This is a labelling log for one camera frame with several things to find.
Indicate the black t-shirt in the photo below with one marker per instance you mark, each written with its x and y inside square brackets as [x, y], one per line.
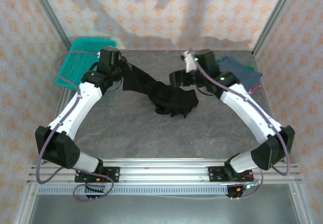
[174, 98]

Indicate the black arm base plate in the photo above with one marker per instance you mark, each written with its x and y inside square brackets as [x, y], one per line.
[215, 174]
[112, 174]

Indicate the aluminium mounting rail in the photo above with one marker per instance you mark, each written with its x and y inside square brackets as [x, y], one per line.
[164, 169]

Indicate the pink folded t-shirt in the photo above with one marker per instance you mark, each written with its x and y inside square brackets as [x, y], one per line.
[255, 89]

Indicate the metal lower shelf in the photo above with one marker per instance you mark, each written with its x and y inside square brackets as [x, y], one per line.
[161, 210]

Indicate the aluminium frame post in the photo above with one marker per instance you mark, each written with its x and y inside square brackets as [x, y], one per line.
[48, 12]
[275, 14]

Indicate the green folded t-shirt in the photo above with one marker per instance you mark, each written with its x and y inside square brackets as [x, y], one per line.
[249, 67]

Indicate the blue folded t-shirt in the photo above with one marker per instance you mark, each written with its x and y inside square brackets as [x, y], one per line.
[242, 75]

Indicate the small green circuit board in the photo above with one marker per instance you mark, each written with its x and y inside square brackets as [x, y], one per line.
[251, 186]

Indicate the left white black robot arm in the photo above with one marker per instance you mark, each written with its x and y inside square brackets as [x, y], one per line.
[83, 103]

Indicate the teal plastic basket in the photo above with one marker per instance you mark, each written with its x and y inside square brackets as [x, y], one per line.
[73, 62]

